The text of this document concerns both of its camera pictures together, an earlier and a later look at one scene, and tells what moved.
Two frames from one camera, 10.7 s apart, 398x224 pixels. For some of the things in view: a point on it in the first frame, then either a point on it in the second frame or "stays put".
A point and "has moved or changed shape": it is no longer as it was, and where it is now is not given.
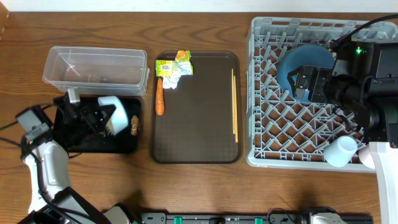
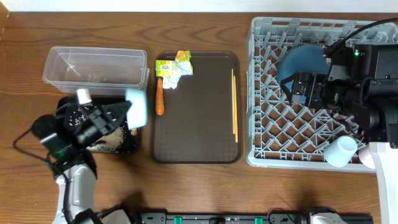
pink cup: x=365 y=157 stays put
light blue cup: x=339 y=153 stays put
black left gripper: x=95 y=126 stays put
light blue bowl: x=118 y=121 has moved or changed shape
